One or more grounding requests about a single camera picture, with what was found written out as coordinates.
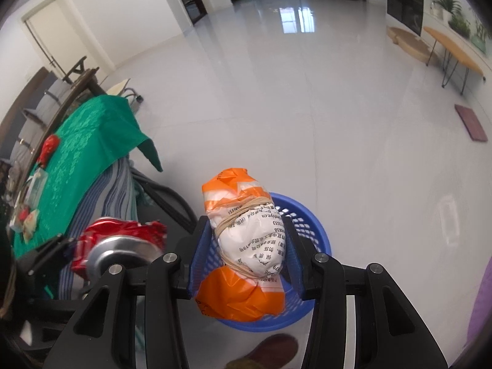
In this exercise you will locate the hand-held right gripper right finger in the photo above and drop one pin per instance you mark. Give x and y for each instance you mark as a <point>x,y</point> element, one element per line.
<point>303,265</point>

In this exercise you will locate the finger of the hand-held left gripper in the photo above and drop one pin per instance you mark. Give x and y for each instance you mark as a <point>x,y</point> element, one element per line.
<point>46,255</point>
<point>46,306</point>

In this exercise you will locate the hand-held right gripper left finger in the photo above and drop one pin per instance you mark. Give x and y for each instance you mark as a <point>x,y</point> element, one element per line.
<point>198,261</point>

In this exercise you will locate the blue plastic basket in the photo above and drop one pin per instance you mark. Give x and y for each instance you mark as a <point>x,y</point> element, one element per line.
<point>307,223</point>

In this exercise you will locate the orange white plastic package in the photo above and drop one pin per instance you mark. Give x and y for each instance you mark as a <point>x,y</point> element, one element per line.
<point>250,238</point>

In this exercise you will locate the crushed red can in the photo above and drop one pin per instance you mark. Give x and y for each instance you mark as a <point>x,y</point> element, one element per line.
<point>123,246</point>

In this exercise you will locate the red plastic bag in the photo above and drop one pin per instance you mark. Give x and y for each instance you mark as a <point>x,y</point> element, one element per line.
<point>49,150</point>

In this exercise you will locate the small snack packets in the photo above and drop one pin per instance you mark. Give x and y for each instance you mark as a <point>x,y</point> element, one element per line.
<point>27,223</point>

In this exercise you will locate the clear plastic package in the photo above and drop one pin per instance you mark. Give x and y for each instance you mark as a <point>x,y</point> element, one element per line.
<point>34,187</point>

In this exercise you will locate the blue striped cloth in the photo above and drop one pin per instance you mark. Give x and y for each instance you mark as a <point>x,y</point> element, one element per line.
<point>111,196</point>

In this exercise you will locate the brown slipper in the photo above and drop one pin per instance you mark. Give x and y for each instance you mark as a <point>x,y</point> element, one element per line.
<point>269,351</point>

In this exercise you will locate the green patterned tablecloth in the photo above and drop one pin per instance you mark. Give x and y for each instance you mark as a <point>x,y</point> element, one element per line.
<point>88,142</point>

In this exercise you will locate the wooden sofa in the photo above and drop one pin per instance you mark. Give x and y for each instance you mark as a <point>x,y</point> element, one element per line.
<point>34,100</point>

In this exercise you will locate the purple garment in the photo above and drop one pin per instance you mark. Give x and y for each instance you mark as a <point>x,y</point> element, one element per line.
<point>478,315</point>

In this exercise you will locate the white wheeled stand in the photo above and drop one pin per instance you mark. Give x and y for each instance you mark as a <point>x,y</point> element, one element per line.
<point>123,89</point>

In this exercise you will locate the maroon doormat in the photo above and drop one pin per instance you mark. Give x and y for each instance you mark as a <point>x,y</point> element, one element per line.
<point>471,123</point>

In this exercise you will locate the white door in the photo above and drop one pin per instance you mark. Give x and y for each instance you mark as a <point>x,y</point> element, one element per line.
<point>57,34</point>

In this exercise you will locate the round low wooden table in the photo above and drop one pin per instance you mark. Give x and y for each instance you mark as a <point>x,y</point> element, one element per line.
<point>409,42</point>

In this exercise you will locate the wooden bench table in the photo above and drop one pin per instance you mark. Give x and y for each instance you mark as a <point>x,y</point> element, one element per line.
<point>457,52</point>

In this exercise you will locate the black glass cabinet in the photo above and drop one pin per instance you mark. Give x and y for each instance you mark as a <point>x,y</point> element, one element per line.
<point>403,0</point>

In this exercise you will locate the bushy potted plant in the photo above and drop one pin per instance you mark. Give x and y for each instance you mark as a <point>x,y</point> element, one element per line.
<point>460,27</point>

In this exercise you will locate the potted plant white pot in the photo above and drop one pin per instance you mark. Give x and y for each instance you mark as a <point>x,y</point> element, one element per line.
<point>446,4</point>

